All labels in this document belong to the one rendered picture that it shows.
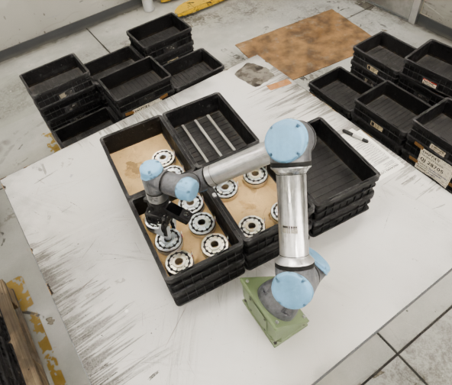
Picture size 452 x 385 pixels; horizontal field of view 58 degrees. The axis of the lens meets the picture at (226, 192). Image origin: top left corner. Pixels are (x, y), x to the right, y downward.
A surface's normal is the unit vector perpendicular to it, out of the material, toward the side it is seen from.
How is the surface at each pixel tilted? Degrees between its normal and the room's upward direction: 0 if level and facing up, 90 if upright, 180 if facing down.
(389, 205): 0
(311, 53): 2
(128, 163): 0
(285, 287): 56
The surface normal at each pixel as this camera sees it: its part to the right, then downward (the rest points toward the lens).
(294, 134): -0.44, 0.01
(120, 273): -0.07, -0.62
